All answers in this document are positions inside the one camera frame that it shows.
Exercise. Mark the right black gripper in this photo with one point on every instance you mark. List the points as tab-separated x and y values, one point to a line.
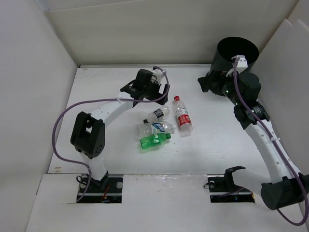
220	77

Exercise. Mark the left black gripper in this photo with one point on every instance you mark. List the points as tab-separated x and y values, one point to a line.
157	86

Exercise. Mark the clear bottle black label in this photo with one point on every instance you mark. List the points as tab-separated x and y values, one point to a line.
157	115

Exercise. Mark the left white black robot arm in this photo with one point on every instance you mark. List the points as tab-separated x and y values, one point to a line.
88	135

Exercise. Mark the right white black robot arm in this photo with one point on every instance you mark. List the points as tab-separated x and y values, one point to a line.
286	185

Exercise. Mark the black cylindrical bin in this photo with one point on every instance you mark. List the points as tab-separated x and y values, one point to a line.
226	50

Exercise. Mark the clear bottle blue white label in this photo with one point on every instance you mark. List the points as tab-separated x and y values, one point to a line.
149	129

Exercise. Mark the clear bottle red label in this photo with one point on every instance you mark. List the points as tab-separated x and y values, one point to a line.
183	118

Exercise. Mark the green plastic bottle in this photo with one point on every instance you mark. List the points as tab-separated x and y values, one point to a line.
154	140

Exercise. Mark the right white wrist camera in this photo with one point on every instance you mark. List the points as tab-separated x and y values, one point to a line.
240	63

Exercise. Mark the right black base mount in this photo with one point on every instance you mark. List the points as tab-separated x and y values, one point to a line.
222	188

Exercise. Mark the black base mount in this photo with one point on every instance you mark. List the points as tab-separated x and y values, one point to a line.
222	188
111	192

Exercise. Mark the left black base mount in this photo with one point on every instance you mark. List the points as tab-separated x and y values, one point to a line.
111	192

